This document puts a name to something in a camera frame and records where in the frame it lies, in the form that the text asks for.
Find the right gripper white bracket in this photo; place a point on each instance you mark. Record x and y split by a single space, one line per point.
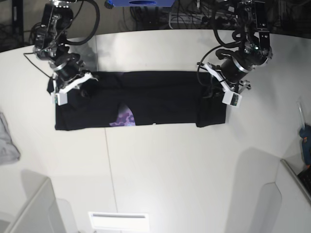
69 73

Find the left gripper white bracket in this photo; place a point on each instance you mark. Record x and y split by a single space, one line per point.
231 73

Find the black T-shirt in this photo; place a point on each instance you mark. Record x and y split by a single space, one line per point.
153 97

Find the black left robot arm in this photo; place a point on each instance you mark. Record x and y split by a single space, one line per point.
250 47

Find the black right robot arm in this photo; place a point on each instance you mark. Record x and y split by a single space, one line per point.
51 45

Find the blue box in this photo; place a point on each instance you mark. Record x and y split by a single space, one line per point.
132 3

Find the blue glue gun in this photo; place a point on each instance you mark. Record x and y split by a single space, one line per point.
305 134

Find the grey cloth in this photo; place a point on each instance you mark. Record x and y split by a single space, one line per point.
8 151

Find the black keyboard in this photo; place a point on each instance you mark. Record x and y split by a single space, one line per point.
305 178

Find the white tray front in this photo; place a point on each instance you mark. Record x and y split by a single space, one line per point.
133 222

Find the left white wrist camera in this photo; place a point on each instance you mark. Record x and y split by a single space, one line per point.
232 98

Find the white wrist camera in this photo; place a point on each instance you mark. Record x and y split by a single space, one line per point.
232 98
59 98

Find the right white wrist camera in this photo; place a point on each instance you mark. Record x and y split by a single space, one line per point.
59 98

